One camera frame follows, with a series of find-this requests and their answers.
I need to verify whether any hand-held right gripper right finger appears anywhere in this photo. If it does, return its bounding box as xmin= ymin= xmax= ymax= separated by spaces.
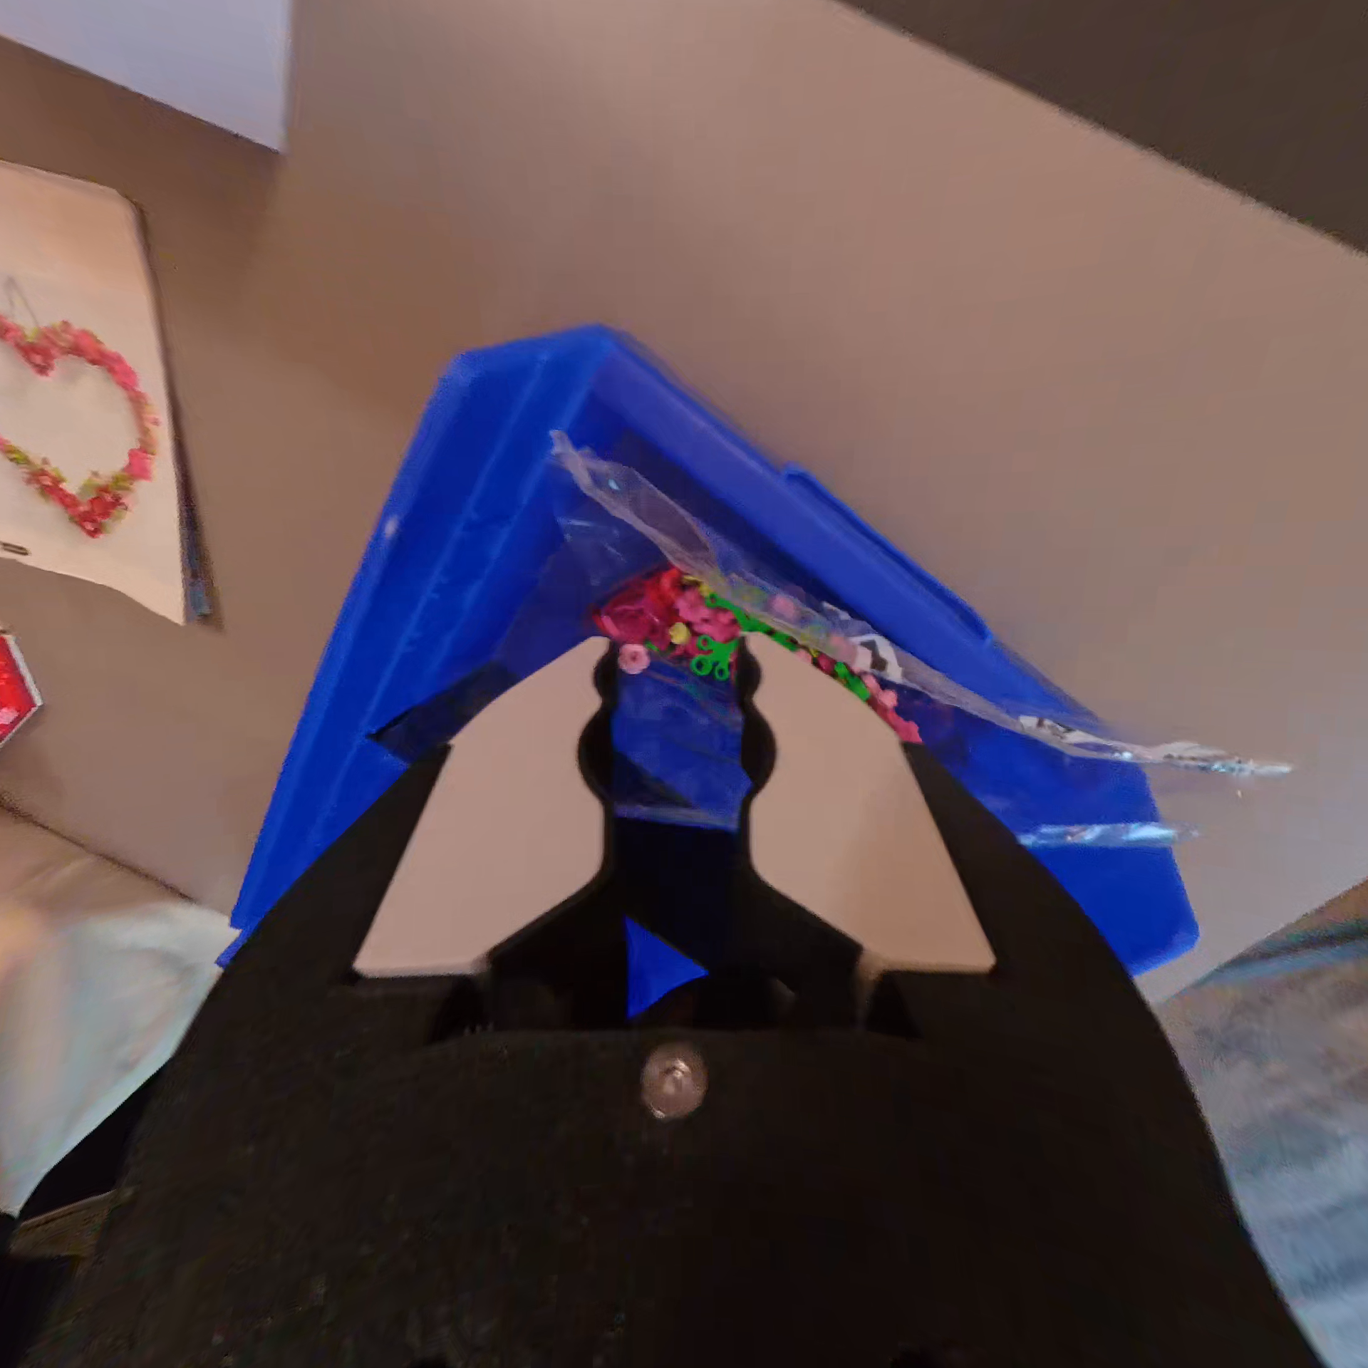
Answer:
xmin=732 ymin=638 xmax=1004 ymax=981

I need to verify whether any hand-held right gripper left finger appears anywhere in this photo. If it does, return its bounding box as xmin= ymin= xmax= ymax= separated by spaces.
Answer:
xmin=351 ymin=636 xmax=632 ymax=978

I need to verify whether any pile of colourful flower pieces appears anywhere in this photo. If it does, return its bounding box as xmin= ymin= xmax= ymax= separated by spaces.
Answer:
xmin=593 ymin=566 xmax=924 ymax=745

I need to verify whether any blue plastic bin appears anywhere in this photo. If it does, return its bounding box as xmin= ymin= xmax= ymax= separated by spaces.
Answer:
xmin=219 ymin=323 xmax=1201 ymax=1020

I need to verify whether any red brick heart frame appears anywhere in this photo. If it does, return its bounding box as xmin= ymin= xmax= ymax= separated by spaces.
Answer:
xmin=0 ymin=630 xmax=44 ymax=744

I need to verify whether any grey desk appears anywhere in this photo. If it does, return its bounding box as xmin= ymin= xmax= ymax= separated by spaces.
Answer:
xmin=0 ymin=0 xmax=1368 ymax=1006

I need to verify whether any white heart print instruction booklet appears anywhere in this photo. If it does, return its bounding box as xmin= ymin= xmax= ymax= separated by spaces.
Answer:
xmin=0 ymin=159 xmax=220 ymax=626

